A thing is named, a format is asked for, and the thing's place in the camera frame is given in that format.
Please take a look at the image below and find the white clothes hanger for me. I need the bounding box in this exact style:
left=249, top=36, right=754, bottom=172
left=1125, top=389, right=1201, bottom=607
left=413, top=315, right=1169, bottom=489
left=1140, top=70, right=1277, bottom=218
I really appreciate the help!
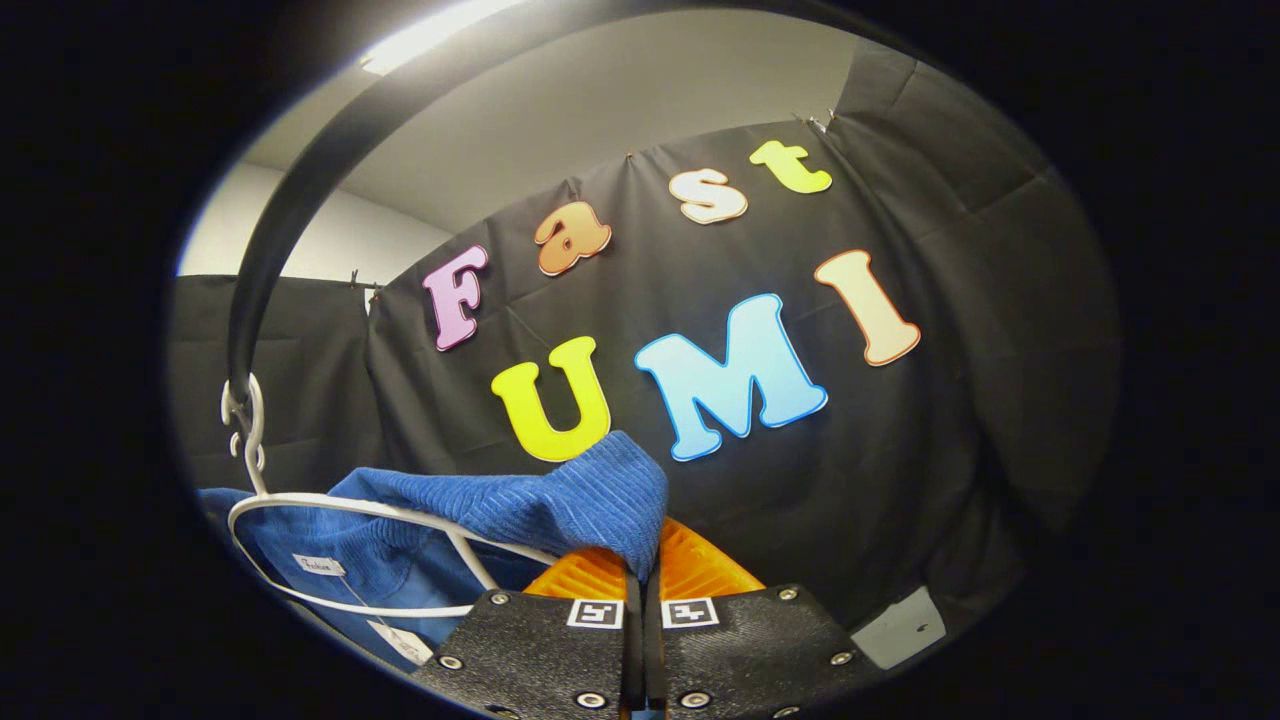
left=219, top=373, right=561, bottom=619

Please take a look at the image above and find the blue corduroy jacket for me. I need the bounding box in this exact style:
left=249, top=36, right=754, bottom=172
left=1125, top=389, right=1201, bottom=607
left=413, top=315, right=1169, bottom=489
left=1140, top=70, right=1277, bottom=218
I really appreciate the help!
left=197, top=430, right=669, bottom=651

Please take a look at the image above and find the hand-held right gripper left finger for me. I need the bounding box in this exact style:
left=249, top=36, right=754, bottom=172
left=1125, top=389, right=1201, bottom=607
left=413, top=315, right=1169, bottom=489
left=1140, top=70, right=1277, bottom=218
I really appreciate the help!
left=410, top=545, right=644, bottom=720

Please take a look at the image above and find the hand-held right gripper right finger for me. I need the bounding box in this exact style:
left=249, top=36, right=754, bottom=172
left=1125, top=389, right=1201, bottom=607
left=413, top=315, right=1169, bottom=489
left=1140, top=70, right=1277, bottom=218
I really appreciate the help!
left=643, top=517, right=883, bottom=720

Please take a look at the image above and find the black backdrop cloth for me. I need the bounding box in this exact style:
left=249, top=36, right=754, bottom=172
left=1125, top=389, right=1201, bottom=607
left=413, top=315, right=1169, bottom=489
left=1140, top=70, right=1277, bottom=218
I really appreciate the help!
left=170, top=40, right=1121, bottom=641

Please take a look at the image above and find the black clothes rack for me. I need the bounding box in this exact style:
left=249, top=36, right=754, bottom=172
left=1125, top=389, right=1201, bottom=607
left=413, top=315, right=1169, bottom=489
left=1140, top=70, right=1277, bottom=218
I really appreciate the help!
left=226, top=0, right=901, bottom=406

